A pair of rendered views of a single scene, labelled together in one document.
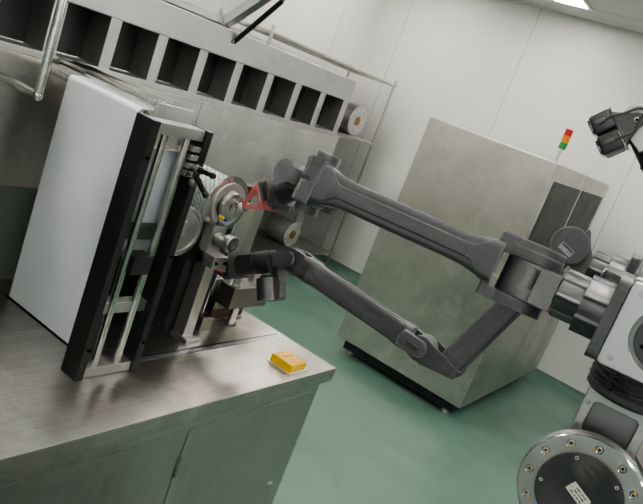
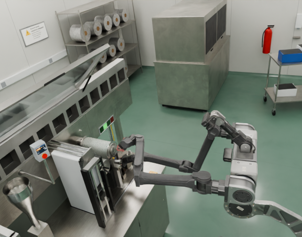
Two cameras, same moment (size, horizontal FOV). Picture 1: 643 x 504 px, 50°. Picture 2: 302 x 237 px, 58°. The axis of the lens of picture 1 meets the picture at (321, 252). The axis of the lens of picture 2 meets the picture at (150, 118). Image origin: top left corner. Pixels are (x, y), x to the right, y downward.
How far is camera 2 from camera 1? 93 cm
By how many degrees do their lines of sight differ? 19
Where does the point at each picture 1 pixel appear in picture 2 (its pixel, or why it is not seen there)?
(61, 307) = (88, 207)
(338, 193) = (146, 181)
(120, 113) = (73, 161)
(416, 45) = not seen: outside the picture
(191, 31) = (70, 102)
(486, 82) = not seen: outside the picture
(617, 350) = (231, 199)
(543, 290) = (208, 189)
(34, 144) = (51, 168)
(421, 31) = not seen: outside the picture
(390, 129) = (138, 9)
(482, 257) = (189, 184)
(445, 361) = (194, 170)
